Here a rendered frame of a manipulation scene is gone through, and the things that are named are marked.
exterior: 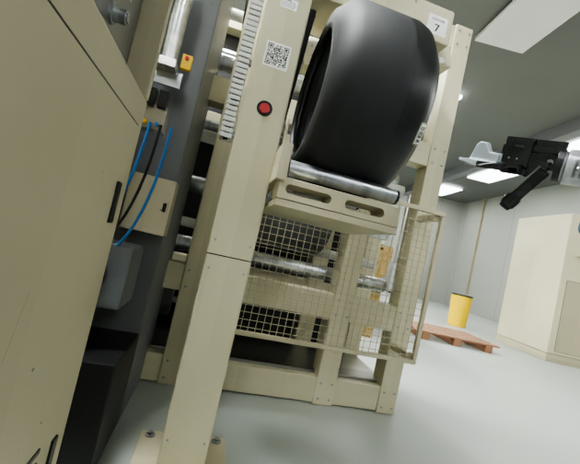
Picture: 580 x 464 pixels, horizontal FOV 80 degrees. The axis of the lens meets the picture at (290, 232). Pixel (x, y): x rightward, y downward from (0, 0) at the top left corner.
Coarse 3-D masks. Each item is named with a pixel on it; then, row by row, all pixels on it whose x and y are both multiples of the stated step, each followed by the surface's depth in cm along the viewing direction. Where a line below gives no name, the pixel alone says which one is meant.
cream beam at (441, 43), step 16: (320, 0) 134; (336, 0) 133; (384, 0) 137; (400, 0) 138; (416, 0) 139; (320, 16) 142; (416, 16) 140; (448, 16) 143; (320, 32) 153; (448, 32) 143
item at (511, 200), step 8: (536, 176) 78; (544, 176) 77; (528, 184) 79; (536, 184) 78; (512, 192) 81; (520, 192) 80; (504, 200) 82; (512, 200) 81; (504, 208) 83; (512, 208) 82
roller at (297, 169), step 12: (288, 168) 95; (300, 168) 95; (312, 168) 96; (312, 180) 97; (324, 180) 97; (336, 180) 97; (348, 180) 98; (360, 180) 99; (360, 192) 100; (372, 192) 100; (384, 192) 100; (396, 192) 101
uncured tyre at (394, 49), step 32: (352, 0) 99; (352, 32) 88; (384, 32) 88; (416, 32) 92; (320, 64) 130; (352, 64) 86; (384, 64) 86; (416, 64) 88; (320, 96) 93; (352, 96) 87; (384, 96) 87; (416, 96) 89; (320, 128) 92; (352, 128) 90; (384, 128) 90; (416, 128) 92; (320, 160) 97; (352, 160) 96; (384, 160) 96
